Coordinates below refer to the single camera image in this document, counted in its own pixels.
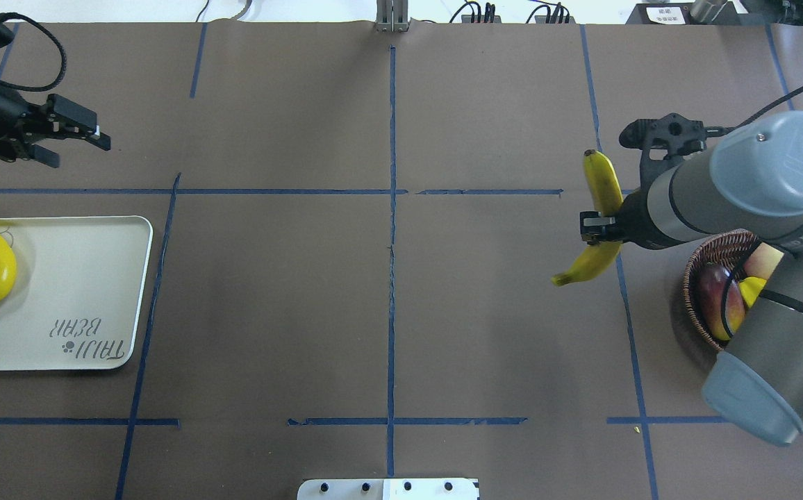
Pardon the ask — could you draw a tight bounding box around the brown wicker basket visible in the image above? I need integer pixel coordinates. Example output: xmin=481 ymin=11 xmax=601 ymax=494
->
xmin=677 ymin=230 xmax=765 ymax=354

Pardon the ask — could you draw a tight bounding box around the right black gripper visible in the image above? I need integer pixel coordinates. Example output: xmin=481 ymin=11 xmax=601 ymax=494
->
xmin=579 ymin=197 xmax=659 ymax=250

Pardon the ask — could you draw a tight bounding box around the black camera cable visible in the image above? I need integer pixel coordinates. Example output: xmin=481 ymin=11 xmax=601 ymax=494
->
xmin=704 ymin=66 xmax=803 ymax=136
xmin=0 ymin=12 xmax=68 ymax=92

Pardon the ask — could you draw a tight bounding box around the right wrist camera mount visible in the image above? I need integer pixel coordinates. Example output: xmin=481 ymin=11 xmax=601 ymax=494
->
xmin=618 ymin=113 xmax=709 ymax=192

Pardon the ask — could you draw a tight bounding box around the white bear tray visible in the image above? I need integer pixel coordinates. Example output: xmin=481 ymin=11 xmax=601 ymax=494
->
xmin=0 ymin=215 xmax=154 ymax=371

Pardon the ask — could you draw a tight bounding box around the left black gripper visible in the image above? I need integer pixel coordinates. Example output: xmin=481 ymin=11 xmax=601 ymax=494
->
xmin=0 ymin=85 xmax=110 ymax=169

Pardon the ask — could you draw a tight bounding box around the red yellow mango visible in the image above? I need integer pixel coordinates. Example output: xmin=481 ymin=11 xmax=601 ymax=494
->
xmin=697 ymin=262 xmax=747 ymax=342

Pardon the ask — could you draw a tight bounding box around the left black camera cable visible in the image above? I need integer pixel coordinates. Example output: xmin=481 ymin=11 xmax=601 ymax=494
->
xmin=0 ymin=12 xmax=68 ymax=92

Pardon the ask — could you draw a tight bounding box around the right black camera cable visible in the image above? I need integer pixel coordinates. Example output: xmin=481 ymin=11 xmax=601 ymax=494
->
xmin=704 ymin=66 xmax=803 ymax=136

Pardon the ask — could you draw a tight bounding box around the aluminium frame post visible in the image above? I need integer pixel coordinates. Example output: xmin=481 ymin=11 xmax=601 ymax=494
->
xmin=375 ymin=0 xmax=410 ymax=33

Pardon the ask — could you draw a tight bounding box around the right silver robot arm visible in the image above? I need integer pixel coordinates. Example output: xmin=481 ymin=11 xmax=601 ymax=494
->
xmin=579 ymin=111 xmax=803 ymax=447

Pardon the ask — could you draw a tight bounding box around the steel measuring cup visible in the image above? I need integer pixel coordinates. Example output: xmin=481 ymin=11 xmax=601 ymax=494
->
xmin=688 ymin=0 xmax=728 ymax=24

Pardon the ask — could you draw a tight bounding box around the white pillar with base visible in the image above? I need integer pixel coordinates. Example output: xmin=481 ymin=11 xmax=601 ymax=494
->
xmin=297 ymin=477 xmax=481 ymax=499

